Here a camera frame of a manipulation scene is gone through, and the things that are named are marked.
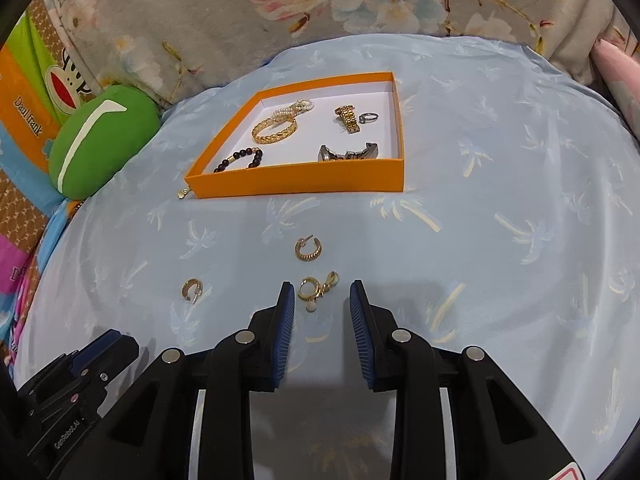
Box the grey floral blanket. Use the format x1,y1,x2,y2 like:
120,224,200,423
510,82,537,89
42,0,631,106

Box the pearl bracelet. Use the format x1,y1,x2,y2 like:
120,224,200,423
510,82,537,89
272,99,315,123

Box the silver watch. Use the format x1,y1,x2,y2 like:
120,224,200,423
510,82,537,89
317,142,379,163

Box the gold braided bracelet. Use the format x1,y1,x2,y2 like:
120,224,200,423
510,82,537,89
251,112,299,145

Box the pink cartoon pillow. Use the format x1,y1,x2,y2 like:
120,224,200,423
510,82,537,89
592,38,640,141

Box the gold pendant earring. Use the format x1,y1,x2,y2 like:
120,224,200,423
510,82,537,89
297,271,339,313

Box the colourful cartoon printed cloth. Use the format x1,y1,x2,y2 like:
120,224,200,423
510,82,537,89
0,0,96,361

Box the gold hoop earring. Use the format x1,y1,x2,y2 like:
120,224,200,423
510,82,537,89
294,234,323,262
181,278,204,306

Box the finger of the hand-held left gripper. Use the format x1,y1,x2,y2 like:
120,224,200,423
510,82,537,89
30,337,141,467
15,329,123,411

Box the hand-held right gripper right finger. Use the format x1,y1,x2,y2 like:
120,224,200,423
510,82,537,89
349,280,587,480

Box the gold watch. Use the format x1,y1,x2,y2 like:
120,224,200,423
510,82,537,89
334,105,362,134

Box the green pillow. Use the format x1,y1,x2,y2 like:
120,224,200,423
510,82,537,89
49,85,162,200

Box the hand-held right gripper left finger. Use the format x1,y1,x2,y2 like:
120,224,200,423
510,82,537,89
62,281,296,480

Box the black bead bracelet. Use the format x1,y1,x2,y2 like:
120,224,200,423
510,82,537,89
213,147,264,173

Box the orange cardboard box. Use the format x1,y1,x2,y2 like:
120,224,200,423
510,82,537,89
184,71,405,200

